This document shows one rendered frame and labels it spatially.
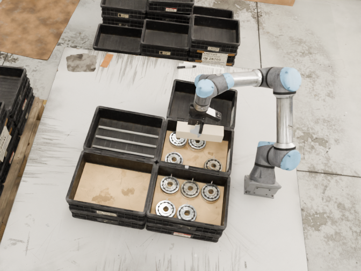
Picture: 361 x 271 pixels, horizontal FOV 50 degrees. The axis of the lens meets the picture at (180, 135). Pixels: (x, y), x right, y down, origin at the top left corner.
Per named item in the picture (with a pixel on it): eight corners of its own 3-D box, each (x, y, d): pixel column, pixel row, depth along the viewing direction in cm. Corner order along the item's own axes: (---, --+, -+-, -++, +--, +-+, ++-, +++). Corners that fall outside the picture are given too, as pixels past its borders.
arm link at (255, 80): (267, 65, 213) (192, 70, 190) (282, 65, 204) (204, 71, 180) (267, 86, 216) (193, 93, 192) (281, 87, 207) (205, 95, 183)
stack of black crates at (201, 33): (229, 57, 362) (239, 19, 325) (229, 81, 346) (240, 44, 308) (186, 52, 360) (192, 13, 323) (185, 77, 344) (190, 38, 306)
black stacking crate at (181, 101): (233, 101, 247) (237, 90, 238) (230, 140, 231) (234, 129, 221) (172, 91, 247) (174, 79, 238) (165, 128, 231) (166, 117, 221)
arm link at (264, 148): (265, 161, 227) (269, 138, 226) (281, 167, 216) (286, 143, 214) (250, 161, 221) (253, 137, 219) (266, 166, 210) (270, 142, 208)
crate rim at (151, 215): (230, 177, 206) (231, 175, 204) (225, 231, 189) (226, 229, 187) (156, 164, 206) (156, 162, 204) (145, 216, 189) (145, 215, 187)
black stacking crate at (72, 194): (154, 172, 214) (156, 163, 204) (144, 223, 197) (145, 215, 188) (84, 160, 214) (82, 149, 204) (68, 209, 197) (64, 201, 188)
